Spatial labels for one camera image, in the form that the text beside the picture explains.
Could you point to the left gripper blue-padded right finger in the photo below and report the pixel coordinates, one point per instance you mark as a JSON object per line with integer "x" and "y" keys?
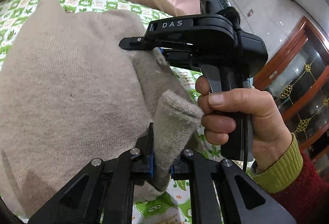
{"x": 221, "y": 192}

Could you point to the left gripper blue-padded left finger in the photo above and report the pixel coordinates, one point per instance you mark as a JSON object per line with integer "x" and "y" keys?
{"x": 103, "y": 191}

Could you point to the beige knit sweater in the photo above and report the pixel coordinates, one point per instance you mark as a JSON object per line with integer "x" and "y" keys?
{"x": 70, "y": 94}

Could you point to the person's right hand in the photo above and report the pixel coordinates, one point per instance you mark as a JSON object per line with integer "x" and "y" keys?
{"x": 271, "y": 137}

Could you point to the red sleeve with yellow cuff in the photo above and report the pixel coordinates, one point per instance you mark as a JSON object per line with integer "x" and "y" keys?
{"x": 294, "y": 183}

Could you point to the wooden glass-door cabinet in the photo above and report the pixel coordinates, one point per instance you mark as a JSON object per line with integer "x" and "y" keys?
{"x": 297, "y": 78}

